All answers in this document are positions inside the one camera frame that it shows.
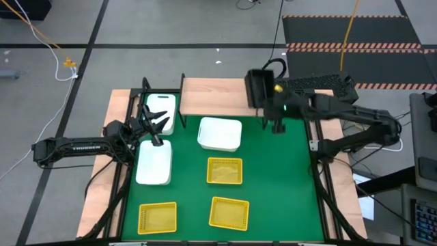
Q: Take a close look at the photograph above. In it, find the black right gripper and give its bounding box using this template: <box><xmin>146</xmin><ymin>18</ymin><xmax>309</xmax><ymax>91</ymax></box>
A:
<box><xmin>262</xmin><ymin>84</ymin><xmax>310</xmax><ymax>135</ymax></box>

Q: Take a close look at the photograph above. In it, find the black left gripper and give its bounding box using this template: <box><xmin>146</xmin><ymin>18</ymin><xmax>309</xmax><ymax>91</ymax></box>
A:
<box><xmin>128</xmin><ymin>103</ymin><xmax>171</xmax><ymax>147</ymax></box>

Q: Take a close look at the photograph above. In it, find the white plastic storage basket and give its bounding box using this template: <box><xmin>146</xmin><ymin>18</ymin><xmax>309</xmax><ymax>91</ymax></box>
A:
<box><xmin>145</xmin><ymin>93</ymin><xmax>177</xmax><ymax>136</ymax></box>
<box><xmin>135</xmin><ymin>139</ymin><xmax>173</xmax><ymax>186</ymax></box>
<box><xmin>197</xmin><ymin>116</ymin><xmax>243</xmax><ymax>153</ymax></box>

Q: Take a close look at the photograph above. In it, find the black slotted plastic basket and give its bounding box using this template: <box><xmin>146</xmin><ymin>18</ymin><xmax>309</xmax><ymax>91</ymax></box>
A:
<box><xmin>244</xmin><ymin>68</ymin><xmax>276</xmax><ymax>109</ymax></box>

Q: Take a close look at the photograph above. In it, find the yellow slotted plastic basket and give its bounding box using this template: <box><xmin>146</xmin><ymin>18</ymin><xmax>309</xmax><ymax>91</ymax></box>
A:
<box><xmin>208</xmin><ymin>195</ymin><xmax>251</xmax><ymax>232</ymax></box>
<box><xmin>206</xmin><ymin>156</ymin><xmax>244</xmax><ymax>186</ymax></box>
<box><xmin>137</xmin><ymin>201</ymin><xmax>178</xmax><ymax>236</ymax></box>

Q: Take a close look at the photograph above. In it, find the black perforated metal case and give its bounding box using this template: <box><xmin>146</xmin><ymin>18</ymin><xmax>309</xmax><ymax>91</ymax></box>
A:
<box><xmin>274</xmin><ymin>74</ymin><xmax>359</xmax><ymax>105</ymax></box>

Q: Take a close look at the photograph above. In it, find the green table mat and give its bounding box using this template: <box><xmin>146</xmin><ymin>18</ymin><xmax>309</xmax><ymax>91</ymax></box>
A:
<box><xmin>121</xmin><ymin>92</ymin><xmax>325</xmax><ymax>242</ymax></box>

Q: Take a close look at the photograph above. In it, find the black hazard-striped floor mat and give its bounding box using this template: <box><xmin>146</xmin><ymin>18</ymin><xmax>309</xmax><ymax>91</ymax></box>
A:
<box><xmin>281</xmin><ymin>14</ymin><xmax>423</xmax><ymax>49</ymax></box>
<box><xmin>285</xmin><ymin>47</ymin><xmax>437</xmax><ymax>90</ymax></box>

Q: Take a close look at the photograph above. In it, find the white paper sheet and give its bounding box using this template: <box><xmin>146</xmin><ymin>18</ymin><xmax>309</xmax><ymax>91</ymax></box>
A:
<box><xmin>353</xmin><ymin>173</ymin><xmax>376</xmax><ymax>221</ymax></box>

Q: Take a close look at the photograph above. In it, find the grey equipment cabinet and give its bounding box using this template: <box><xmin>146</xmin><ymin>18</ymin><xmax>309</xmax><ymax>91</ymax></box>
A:
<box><xmin>408</xmin><ymin>92</ymin><xmax>437</xmax><ymax>193</ymax></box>

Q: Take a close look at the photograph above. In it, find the black box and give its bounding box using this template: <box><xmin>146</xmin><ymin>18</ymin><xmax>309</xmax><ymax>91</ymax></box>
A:
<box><xmin>0</xmin><ymin>0</ymin><xmax>53</xmax><ymax>21</ymax></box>

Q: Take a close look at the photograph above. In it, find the black hanging cable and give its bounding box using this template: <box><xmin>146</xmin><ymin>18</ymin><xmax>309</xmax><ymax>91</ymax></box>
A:
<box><xmin>261</xmin><ymin>0</ymin><xmax>288</xmax><ymax>80</ymax></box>

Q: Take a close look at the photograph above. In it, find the wooden shelf with black frame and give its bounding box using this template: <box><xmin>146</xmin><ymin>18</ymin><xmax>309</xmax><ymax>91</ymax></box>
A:
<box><xmin>178</xmin><ymin>72</ymin><xmax>272</xmax><ymax>130</ymax></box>

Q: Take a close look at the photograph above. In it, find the yellow hanging cable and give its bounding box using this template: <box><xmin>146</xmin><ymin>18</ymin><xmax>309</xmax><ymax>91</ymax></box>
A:
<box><xmin>339</xmin><ymin>0</ymin><xmax>361</xmax><ymax>72</ymax></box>

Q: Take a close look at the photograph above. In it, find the white floor cable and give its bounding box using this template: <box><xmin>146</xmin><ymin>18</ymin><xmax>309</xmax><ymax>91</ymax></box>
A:
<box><xmin>0</xmin><ymin>77</ymin><xmax>76</xmax><ymax>182</ymax></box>
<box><xmin>13</xmin><ymin>0</ymin><xmax>80</xmax><ymax>82</ymax></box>
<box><xmin>363</xmin><ymin>138</ymin><xmax>404</xmax><ymax>153</ymax></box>

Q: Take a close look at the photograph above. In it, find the orange floor cable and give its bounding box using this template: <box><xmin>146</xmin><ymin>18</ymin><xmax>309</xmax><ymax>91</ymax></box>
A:
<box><xmin>8</xmin><ymin>0</ymin><xmax>74</xmax><ymax>63</ymax></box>

